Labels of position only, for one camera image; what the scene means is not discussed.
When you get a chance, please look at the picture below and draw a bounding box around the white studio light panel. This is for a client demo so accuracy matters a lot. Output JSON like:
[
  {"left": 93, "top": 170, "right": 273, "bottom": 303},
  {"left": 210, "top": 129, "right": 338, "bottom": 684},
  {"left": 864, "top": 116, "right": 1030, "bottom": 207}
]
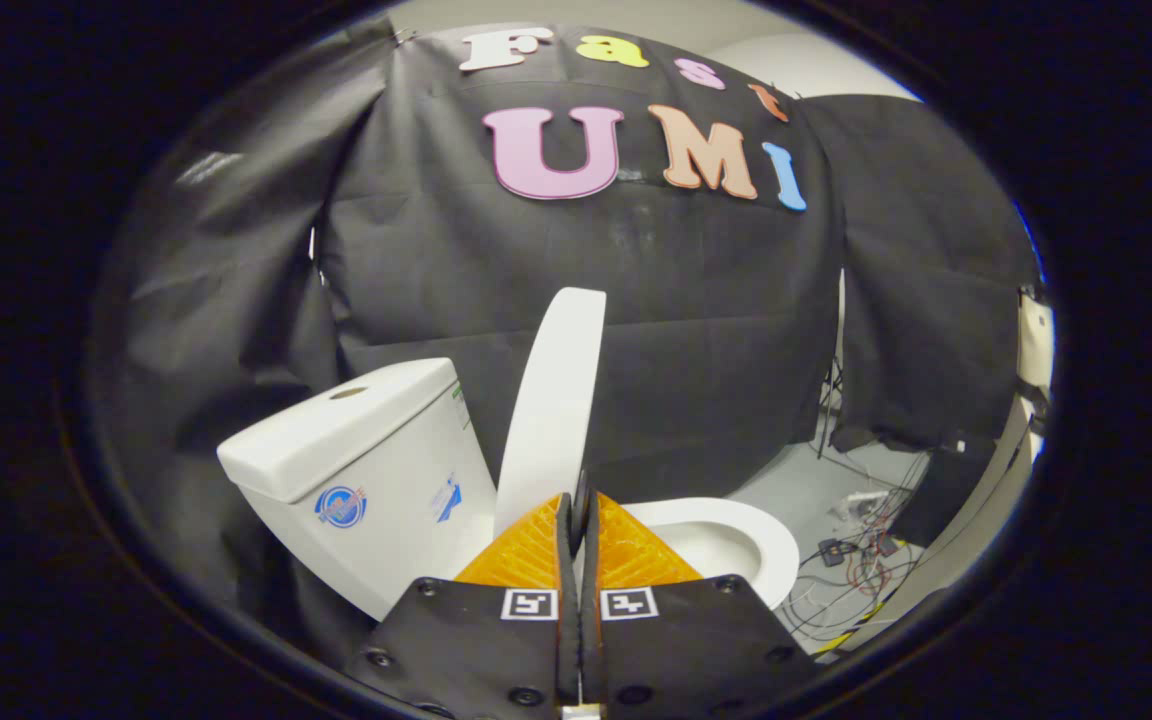
[{"left": 1015, "top": 288, "right": 1056, "bottom": 393}]

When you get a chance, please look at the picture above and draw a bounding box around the white toilet lid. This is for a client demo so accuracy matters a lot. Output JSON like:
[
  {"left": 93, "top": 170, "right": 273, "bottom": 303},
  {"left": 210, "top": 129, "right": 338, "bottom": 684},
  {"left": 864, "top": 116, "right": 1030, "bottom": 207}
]
[{"left": 493, "top": 287, "right": 608, "bottom": 537}]

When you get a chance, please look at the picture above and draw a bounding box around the white toilet tank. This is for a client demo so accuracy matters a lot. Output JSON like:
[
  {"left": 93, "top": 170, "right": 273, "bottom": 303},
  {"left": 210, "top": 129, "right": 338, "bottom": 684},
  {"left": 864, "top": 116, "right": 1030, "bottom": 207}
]
[{"left": 217, "top": 358, "right": 498, "bottom": 622}]

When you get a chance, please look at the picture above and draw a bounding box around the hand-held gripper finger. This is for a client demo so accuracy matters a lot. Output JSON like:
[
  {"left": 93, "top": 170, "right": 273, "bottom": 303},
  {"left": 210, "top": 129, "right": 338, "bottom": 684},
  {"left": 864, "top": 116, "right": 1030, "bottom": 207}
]
[
  {"left": 574, "top": 470, "right": 819, "bottom": 720},
  {"left": 344, "top": 490, "right": 582, "bottom": 720}
]

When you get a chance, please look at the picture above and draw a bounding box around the black backdrop cloth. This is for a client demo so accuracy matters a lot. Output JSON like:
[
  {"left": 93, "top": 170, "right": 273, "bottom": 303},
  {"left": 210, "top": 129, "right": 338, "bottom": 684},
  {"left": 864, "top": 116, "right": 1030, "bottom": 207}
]
[{"left": 86, "top": 20, "right": 1043, "bottom": 663}]

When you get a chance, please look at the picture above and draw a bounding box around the black tripod stand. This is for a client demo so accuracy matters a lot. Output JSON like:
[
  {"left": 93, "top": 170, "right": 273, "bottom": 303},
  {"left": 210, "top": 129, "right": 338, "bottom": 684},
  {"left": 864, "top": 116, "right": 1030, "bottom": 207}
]
[{"left": 815, "top": 268, "right": 848, "bottom": 463}]

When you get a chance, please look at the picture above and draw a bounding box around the black box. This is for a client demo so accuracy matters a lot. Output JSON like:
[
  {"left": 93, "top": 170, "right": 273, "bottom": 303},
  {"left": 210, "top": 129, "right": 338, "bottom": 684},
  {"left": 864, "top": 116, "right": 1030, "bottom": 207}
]
[{"left": 891, "top": 438, "right": 979, "bottom": 550}]

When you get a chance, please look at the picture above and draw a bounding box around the tangle of floor cables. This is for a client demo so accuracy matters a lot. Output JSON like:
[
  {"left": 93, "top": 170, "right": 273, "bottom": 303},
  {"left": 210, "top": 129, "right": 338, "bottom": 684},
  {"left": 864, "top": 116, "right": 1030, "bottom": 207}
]
[{"left": 779, "top": 478, "right": 939, "bottom": 643}]

